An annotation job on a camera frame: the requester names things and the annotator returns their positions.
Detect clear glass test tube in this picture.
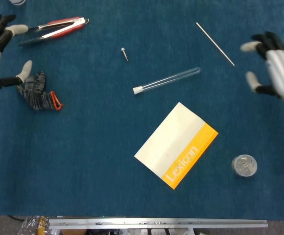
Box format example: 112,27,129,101
139,67,201,92

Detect grey knit work glove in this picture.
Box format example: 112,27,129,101
16,70,64,111

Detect red steel kitchen tongs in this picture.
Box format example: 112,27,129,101
18,16,90,47

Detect thin metal rod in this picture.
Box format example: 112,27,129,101
195,22,236,67

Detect round clear paperclip container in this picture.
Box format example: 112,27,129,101
231,154,258,177

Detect blue carpet table cover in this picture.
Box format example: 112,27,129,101
0,0,284,220

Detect small metal bolt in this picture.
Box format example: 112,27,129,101
120,47,130,62

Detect white orange Lexicon book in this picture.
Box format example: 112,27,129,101
134,102,219,190

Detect crinkled clear plastic bag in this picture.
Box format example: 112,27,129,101
21,215,50,235

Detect aluminium frame rail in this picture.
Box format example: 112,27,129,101
48,219,268,230

